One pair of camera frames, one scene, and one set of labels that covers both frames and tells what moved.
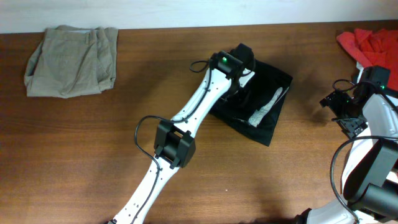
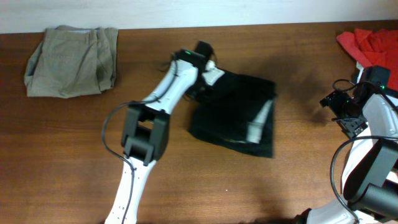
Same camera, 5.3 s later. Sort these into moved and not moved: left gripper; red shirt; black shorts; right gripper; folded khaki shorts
Moved: black shorts; left gripper
Not moved: red shirt; folded khaki shorts; right gripper
